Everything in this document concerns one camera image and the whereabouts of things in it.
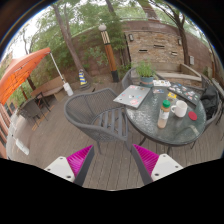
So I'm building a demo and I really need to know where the wooden lamp post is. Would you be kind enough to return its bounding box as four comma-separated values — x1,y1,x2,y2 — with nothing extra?
98,24,119,82

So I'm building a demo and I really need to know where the plastic bottle green cap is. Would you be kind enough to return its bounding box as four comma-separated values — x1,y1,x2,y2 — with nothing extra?
157,100,171,128

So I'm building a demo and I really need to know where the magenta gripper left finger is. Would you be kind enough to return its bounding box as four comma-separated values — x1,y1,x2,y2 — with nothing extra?
45,145,94,186

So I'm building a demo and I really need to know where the white umbrella pole base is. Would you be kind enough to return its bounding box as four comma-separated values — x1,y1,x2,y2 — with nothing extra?
63,82,73,96

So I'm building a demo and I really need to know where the yellow blue striped bollard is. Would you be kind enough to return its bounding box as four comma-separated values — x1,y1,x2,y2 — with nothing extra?
79,69,88,87

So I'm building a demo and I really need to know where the black laptop with stickers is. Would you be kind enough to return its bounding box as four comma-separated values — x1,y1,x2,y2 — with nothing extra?
168,83,200,105

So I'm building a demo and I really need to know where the grey wicker chair behind table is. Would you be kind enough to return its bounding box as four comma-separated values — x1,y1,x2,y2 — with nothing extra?
122,68,140,89

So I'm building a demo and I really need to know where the small sticker-covered booklet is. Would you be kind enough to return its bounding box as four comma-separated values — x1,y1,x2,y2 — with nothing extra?
153,80,171,87

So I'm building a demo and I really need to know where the red round coaster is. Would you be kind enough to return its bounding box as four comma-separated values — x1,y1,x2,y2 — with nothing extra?
188,111,197,121

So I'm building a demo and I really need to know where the potted green plant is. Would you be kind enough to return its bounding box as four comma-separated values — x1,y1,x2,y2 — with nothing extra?
136,61,155,88

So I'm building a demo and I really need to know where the white ceramic mug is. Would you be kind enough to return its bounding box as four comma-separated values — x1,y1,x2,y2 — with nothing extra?
171,100,188,118

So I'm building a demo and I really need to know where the grey laptop with stickers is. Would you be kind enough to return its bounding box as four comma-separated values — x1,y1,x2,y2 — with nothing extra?
114,85,150,108

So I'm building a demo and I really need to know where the black bag on chair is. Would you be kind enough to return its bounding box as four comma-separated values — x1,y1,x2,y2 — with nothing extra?
201,85,219,120

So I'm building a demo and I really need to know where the grey wicker chair front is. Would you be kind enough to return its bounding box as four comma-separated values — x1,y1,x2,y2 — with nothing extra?
64,88,129,150

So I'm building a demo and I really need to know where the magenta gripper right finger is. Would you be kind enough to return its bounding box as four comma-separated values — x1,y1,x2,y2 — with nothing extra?
131,144,182,185

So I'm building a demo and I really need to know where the distant patio table set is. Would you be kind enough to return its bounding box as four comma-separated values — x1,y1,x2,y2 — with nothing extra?
16,92,50,124

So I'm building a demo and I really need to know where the round glass patio table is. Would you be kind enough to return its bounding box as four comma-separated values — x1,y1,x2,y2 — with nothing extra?
126,87,206,149

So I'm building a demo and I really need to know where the yellow sticker card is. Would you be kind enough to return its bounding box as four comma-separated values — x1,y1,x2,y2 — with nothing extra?
168,92,177,99

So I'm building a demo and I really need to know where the orange patio umbrella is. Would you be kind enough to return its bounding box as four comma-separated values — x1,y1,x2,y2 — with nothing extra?
0,47,51,105

